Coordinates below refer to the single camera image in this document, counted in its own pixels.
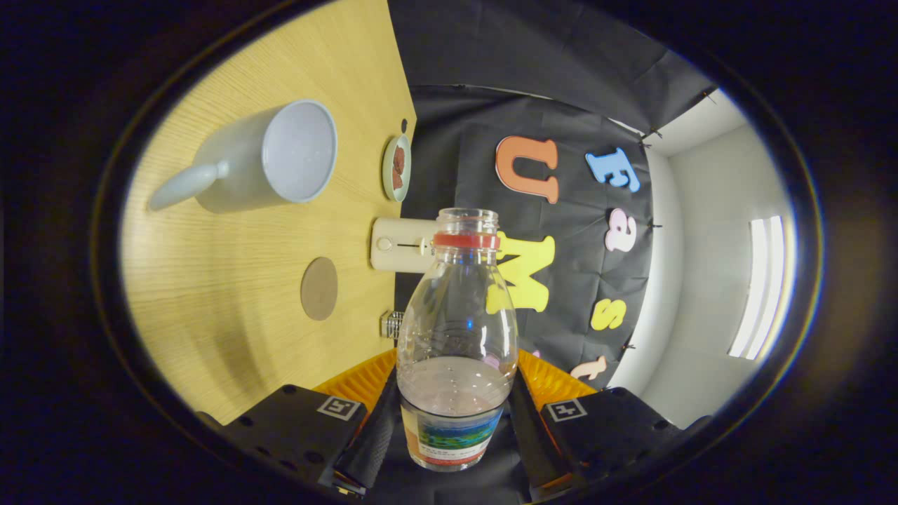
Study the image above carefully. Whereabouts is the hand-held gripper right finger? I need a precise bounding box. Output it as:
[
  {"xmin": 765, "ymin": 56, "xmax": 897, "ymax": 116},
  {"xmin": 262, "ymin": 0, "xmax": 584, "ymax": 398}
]
[{"xmin": 507, "ymin": 349, "xmax": 713, "ymax": 503}]

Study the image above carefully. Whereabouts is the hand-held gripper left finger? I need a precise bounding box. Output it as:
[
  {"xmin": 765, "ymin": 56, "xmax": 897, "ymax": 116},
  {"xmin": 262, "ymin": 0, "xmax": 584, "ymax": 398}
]
[{"xmin": 200, "ymin": 349, "xmax": 399, "ymax": 496}]

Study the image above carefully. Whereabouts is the round brown coaster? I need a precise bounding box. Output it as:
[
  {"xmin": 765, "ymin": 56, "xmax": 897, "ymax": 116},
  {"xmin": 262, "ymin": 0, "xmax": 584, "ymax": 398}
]
[{"xmin": 300, "ymin": 257, "xmax": 339, "ymax": 321}]

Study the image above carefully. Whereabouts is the clear plastic juice bottle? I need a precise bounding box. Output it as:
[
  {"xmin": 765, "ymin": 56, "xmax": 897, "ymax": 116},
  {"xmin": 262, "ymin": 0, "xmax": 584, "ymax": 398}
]
[{"xmin": 396, "ymin": 208, "xmax": 520, "ymax": 472}]

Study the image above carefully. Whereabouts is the white cup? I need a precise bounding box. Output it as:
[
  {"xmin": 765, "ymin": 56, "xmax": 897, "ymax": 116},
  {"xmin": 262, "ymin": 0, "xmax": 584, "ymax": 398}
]
[{"xmin": 149, "ymin": 99, "xmax": 339, "ymax": 214}]

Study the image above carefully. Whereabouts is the wooden table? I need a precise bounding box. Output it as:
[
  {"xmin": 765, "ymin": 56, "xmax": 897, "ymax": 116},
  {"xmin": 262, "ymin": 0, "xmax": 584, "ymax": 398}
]
[{"xmin": 119, "ymin": 0, "xmax": 418, "ymax": 426}]

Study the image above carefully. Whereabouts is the long ceiling light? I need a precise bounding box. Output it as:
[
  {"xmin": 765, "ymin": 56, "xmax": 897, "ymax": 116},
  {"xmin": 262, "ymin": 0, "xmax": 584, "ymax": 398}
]
[{"xmin": 728, "ymin": 215, "xmax": 785, "ymax": 361}]

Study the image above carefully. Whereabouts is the white toaster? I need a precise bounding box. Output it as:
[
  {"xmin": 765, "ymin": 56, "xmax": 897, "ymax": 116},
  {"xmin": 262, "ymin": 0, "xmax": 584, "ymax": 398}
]
[{"xmin": 370, "ymin": 217, "xmax": 439, "ymax": 274}]

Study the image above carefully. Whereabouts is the pale green plate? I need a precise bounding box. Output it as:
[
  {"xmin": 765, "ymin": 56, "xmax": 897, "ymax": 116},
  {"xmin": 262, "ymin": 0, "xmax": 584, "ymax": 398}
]
[{"xmin": 382, "ymin": 133, "xmax": 413, "ymax": 203}]

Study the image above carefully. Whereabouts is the black backdrop cloth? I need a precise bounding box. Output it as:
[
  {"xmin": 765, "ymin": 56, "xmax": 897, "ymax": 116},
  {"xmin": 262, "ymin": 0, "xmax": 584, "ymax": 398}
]
[{"xmin": 388, "ymin": 0, "xmax": 716, "ymax": 391}]

